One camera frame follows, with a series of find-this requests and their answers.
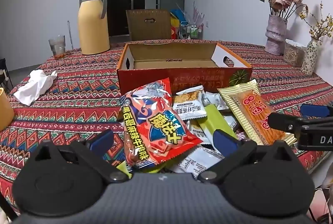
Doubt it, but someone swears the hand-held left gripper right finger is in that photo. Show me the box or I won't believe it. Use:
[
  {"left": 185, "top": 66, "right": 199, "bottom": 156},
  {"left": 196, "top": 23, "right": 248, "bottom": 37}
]
[{"left": 197, "top": 129, "right": 298, "bottom": 184}]

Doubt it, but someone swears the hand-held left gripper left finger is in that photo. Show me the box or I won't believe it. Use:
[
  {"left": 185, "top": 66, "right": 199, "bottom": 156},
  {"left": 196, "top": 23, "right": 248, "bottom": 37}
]
[{"left": 32, "top": 129, "right": 131, "bottom": 184}]

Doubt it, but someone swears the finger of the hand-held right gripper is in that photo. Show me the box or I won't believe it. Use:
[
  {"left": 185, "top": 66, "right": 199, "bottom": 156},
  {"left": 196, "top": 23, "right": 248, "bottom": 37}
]
[
  {"left": 300, "top": 104, "right": 333, "bottom": 119},
  {"left": 268, "top": 112, "right": 333, "bottom": 134}
]

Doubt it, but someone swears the green snack packet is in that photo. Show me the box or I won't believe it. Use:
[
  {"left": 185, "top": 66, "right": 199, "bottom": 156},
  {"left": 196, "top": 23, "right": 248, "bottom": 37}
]
[
  {"left": 116, "top": 161, "right": 134, "bottom": 178},
  {"left": 196, "top": 104, "right": 240, "bottom": 148}
]

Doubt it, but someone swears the yellow striped long packet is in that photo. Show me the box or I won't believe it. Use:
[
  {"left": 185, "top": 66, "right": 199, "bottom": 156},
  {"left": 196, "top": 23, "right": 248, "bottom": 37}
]
[{"left": 217, "top": 79, "right": 298, "bottom": 147}]

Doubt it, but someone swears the gold snack packet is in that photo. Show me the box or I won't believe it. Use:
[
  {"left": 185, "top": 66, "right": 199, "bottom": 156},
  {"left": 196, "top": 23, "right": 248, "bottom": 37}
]
[{"left": 172, "top": 86, "right": 208, "bottom": 121}]

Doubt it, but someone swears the red snack bag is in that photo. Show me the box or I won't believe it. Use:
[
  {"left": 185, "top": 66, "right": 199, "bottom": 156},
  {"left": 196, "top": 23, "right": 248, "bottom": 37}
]
[{"left": 116, "top": 78, "right": 204, "bottom": 173}]

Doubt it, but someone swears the orange cardboard box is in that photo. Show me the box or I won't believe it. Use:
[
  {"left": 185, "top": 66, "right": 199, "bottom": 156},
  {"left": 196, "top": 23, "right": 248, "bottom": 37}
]
[{"left": 116, "top": 41, "right": 253, "bottom": 96}]

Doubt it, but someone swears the patterned red tablecloth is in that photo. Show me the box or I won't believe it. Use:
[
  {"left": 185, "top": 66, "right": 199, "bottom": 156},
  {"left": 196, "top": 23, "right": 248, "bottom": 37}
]
[{"left": 0, "top": 40, "right": 333, "bottom": 217}]

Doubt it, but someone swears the clear storage container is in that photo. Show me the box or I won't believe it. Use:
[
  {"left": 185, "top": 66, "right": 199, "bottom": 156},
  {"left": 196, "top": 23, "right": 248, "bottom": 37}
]
[{"left": 283, "top": 39, "right": 308, "bottom": 68}]

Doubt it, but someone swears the pink ceramic vase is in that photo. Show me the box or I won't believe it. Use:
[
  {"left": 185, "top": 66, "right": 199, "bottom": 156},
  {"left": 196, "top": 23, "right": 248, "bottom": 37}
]
[{"left": 265, "top": 14, "right": 288, "bottom": 56}]

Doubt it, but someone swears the crumpled white tissue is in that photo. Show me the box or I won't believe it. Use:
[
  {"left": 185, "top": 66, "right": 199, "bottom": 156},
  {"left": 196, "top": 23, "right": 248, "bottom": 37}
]
[{"left": 13, "top": 69, "right": 58, "bottom": 107}]

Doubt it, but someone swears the yellow cup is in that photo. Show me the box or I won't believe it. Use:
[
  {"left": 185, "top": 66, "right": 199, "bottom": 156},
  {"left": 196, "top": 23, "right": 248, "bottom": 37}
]
[{"left": 0, "top": 87, "right": 15, "bottom": 131}]

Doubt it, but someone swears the glass cup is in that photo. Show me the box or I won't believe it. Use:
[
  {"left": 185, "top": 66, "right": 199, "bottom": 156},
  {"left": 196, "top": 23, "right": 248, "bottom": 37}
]
[{"left": 48, "top": 35, "right": 66, "bottom": 60}]

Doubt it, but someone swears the yellow thermos jug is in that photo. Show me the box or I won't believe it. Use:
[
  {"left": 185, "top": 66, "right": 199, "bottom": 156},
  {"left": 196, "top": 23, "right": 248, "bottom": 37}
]
[{"left": 77, "top": 0, "right": 111, "bottom": 55}]

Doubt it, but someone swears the black chair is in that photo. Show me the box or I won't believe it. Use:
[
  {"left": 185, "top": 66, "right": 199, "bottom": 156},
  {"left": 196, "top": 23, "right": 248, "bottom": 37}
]
[{"left": 0, "top": 58, "right": 14, "bottom": 93}]

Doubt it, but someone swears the pink feather decoration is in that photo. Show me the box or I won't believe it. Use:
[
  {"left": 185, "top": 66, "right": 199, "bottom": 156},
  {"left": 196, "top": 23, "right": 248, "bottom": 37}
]
[{"left": 191, "top": 1, "right": 205, "bottom": 26}]

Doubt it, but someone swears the dark door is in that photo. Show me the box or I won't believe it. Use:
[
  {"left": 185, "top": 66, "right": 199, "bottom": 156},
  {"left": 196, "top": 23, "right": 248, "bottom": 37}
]
[{"left": 106, "top": 0, "right": 145, "bottom": 37}]

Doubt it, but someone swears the blue bag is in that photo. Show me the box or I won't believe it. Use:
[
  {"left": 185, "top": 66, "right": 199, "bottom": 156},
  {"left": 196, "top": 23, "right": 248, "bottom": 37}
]
[{"left": 170, "top": 8, "right": 187, "bottom": 20}]

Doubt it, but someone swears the wire basket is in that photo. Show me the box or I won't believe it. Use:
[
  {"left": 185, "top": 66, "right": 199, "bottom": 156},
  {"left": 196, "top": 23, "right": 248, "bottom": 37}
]
[{"left": 179, "top": 21, "right": 204, "bottom": 40}]

